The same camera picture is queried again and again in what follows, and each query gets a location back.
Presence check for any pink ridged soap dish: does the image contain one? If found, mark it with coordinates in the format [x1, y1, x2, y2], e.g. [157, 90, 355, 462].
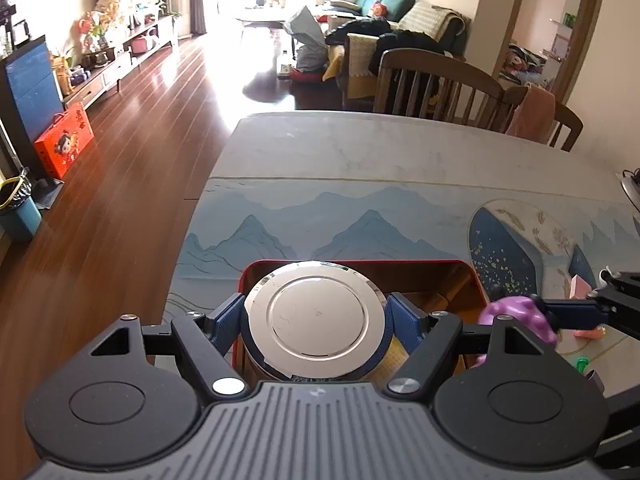
[570, 275, 592, 299]

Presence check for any blue trash bin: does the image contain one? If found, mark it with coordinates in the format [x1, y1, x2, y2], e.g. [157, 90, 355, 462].
[0, 169, 41, 243]

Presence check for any purple hexagonal block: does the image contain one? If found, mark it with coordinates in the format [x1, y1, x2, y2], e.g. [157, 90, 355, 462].
[586, 370, 605, 394]

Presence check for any round silver lid tin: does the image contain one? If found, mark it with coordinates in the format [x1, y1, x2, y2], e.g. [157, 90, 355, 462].
[241, 261, 393, 382]

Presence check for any grey desk lamp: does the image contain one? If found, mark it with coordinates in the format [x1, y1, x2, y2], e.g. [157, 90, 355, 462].
[620, 168, 640, 211]

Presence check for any purple toy figure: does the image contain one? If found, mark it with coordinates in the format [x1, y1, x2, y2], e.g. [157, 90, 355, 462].
[477, 296, 559, 356]

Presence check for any blue black panel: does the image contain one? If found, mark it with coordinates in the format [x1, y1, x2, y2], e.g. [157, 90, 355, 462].
[1, 36, 64, 179]

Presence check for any wooden chair with pink cloth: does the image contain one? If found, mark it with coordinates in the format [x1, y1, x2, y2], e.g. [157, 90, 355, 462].
[490, 86, 584, 152]

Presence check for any teal sofa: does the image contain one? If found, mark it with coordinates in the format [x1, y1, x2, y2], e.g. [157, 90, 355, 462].
[329, 0, 469, 56]

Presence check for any white tv console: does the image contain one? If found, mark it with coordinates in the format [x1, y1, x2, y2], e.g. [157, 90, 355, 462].
[62, 16, 178, 110]

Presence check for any pink cylinder piece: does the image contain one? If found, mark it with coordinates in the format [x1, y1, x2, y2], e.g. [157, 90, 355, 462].
[573, 325, 606, 340]

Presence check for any orange red gift box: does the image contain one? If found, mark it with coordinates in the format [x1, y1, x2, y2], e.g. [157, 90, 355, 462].
[34, 103, 94, 179]

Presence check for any dark wooden chair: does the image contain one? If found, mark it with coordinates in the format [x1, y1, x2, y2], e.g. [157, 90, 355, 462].
[373, 49, 503, 129]

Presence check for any red metal tin box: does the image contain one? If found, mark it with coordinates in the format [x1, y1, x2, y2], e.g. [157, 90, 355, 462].
[234, 259, 486, 380]

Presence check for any green chess pawn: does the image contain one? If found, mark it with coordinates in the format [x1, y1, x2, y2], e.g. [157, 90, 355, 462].
[575, 358, 589, 374]

